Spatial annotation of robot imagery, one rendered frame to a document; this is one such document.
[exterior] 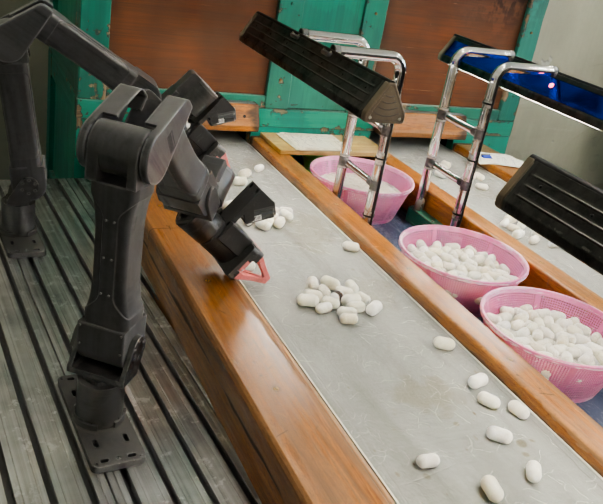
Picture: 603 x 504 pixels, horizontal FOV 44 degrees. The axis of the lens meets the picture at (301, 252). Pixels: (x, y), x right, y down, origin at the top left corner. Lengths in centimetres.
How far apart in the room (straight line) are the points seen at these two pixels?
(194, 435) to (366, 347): 31
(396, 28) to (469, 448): 141
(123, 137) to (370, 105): 51
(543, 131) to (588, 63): 40
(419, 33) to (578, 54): 196
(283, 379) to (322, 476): 19
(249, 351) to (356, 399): 16
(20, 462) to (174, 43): 121
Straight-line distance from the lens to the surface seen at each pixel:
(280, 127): 209
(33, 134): 147
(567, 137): 425
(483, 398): 112
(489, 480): 97
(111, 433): 104
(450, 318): 129
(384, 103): 127
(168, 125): 89
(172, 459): 102
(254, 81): 203
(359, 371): 112
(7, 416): 109
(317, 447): 92
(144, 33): 192
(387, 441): 100
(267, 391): 100
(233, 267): 120
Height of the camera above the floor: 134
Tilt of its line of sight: 24 degrees down
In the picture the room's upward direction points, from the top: 10 degrees clockwise
